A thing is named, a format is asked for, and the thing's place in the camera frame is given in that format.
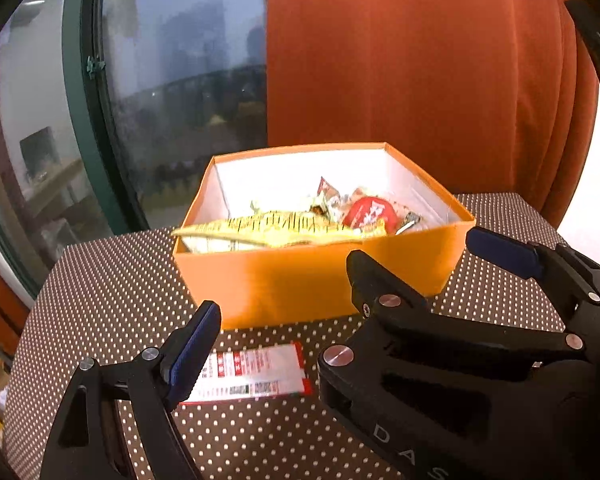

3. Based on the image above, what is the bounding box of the yellow butter chips bag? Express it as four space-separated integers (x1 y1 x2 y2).
171 211 387 254

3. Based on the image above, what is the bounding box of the red white sachet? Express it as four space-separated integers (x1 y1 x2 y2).
182 341 313 404

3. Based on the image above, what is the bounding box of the red rice cracker packet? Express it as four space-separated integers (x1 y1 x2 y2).
312 178 352 223

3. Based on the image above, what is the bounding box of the orange cardboard box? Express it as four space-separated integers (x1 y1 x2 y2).
173 143 476 330

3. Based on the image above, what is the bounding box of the orange curtain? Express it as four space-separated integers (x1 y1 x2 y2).
266 0 598 226

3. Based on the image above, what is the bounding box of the green framed window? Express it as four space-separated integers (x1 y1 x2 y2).
0 0 268 297

